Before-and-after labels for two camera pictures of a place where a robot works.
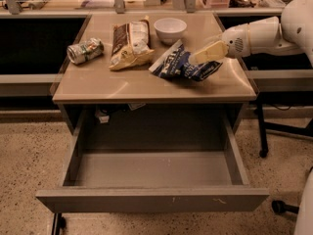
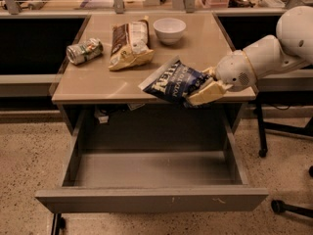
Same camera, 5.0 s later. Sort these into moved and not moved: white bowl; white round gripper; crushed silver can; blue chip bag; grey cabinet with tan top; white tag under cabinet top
Moved: white round gripper; blue chip bag
Not moved: white bowl; crushed silver can; white tag under cabinet top; grey cabinet with tan top
